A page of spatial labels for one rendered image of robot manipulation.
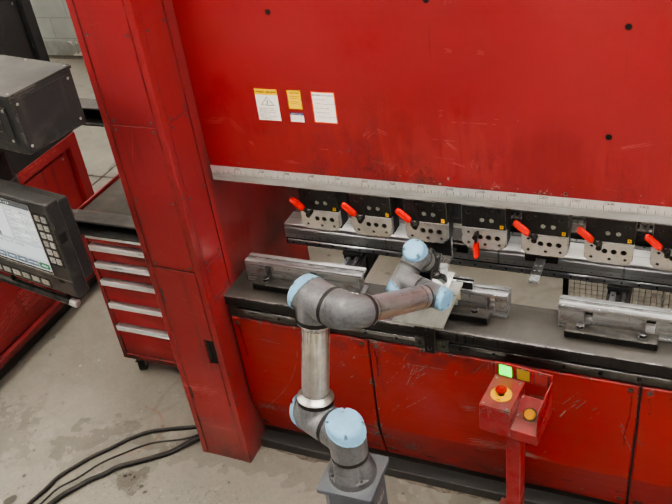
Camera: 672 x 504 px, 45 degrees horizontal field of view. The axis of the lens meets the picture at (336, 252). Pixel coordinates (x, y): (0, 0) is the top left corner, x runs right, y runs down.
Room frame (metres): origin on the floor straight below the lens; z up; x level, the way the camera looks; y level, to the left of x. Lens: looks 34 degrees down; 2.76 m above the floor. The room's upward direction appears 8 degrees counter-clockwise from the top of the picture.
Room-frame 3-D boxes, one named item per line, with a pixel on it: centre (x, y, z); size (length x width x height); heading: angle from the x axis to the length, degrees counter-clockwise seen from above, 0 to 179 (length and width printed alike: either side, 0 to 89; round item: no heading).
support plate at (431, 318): (2.25, -0.29, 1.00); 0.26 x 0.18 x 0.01; 153
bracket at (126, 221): (2.72, 0.92, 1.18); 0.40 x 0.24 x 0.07; 63
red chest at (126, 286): (3.36, 0.82, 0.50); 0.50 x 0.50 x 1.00; 63
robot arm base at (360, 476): (1.73, 0.05, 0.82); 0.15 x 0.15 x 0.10
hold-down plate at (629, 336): (2.06, -0.88, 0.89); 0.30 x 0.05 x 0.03; 63
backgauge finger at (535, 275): (2.37, -0.73, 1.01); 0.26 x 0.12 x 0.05; 153
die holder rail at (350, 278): (2.63, 0.13, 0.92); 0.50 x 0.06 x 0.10; 63
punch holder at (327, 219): (2.57, 0.02, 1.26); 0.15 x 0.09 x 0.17; 63
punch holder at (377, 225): (2.48, -0.16, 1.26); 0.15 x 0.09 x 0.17; 63
